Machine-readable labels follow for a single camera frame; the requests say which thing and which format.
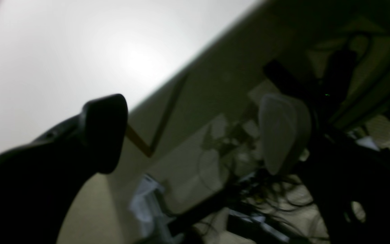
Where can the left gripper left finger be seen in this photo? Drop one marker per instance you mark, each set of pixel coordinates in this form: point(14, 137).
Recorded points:
point(40, 180)

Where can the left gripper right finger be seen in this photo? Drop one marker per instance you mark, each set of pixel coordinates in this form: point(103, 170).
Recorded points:
point(349, 183)

